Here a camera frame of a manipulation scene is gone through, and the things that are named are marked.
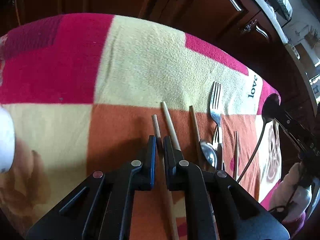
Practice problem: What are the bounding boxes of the silver fork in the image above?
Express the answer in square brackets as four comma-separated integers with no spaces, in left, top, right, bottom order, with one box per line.
[209,81,223,170]

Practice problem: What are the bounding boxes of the white utensil holder cup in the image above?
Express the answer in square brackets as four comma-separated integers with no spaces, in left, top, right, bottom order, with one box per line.
[0,107,16,173]

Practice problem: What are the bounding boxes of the pale wooden chopstick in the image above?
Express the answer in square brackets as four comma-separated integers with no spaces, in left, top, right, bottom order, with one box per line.
[161,101,181,151]

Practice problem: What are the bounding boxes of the white gloved hand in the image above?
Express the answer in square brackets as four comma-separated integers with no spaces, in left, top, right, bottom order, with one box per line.
[269,163,312,223]

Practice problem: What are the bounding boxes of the wall chopstick holder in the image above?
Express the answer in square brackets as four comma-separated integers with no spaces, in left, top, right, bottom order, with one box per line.
[304,26,319,48]

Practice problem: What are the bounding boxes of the small silver spoon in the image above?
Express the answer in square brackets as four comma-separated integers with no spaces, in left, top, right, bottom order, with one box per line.
[200,139,218,170]

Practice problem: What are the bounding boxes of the brown lower kitchen cabinets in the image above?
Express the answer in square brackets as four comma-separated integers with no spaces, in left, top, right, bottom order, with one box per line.
[1,0,317,129]

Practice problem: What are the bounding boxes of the small gold fork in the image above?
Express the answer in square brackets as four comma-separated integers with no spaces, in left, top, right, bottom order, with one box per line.
[212,126,219,146]

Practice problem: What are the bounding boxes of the brown wooden chopstick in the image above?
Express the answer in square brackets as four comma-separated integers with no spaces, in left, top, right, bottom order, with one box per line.
[189,106,203,168]

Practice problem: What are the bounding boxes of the light wooden chopstick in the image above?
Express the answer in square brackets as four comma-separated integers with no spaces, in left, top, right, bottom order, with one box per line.
[233,131,239,180]

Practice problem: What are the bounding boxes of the patchwork fleece blanket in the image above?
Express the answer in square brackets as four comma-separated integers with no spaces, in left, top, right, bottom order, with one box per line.
[1,14,275,236]

